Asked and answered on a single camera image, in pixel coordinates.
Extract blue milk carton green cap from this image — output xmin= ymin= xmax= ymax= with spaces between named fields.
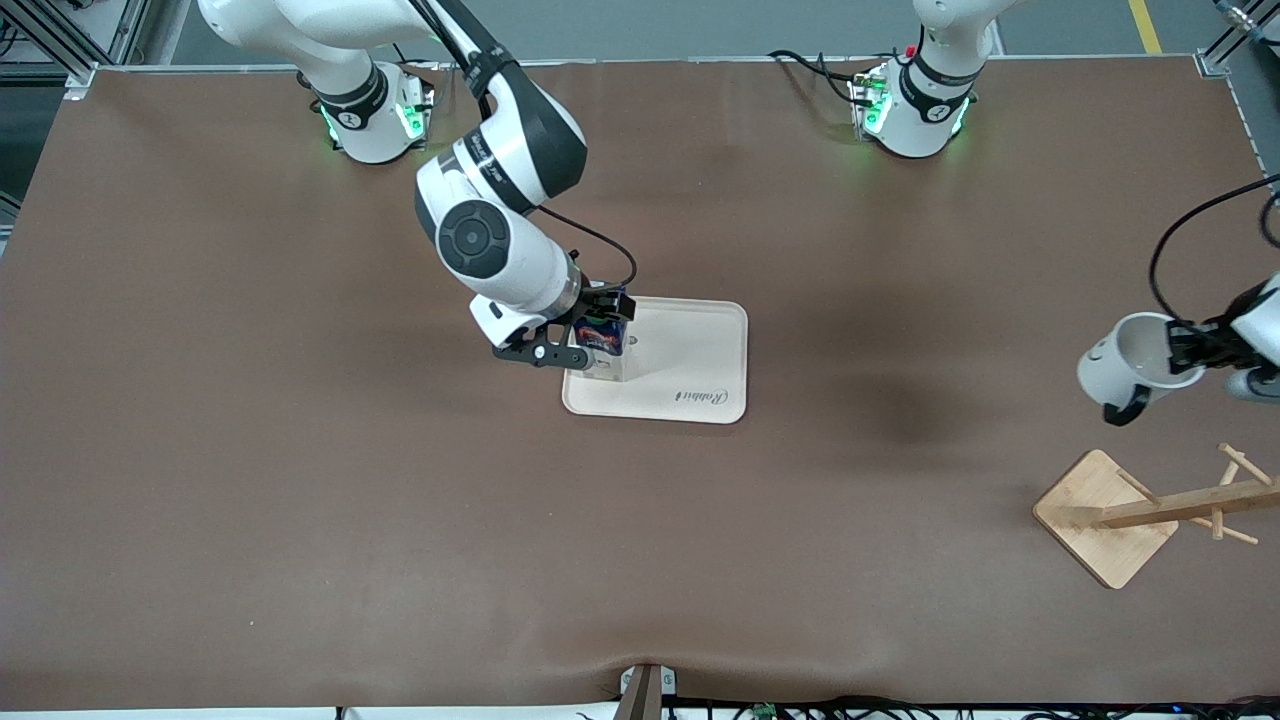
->
xmin=571 ymin=311 xmax=628 ymax=384

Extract white smiley cup black handle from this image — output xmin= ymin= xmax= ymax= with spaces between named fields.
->
xmin=1077 ymin=312 xmax=1209 ymax=428

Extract wooden cup rack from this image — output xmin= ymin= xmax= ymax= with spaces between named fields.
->
xmin=1032 ymin=442 xmax=1280 ymax=591

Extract cream plastic tray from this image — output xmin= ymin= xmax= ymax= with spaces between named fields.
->
xmin=561 ymin=295 xmax=749 ymax=426

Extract brown table mat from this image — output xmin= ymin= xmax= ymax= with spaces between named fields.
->
xmin=0 ymin=55 xmax=1280 ymax=713

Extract metal table edge clamp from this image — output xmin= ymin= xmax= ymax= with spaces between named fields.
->
xmin=618 ymin=662 xmax=678 ymax=720

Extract aluminium frame corner post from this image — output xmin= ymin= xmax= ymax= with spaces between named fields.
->
xmin=1194 ymin=0 xmax=1280 ymax=77

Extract black left arm base cable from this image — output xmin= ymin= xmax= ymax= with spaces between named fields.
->
xmin=767 ymin=48 xmax=877 ymax=109

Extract aluminium frame with black braces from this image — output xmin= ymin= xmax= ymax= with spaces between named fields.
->
xmin=0 ymin=0 xmax=153 ymax=93

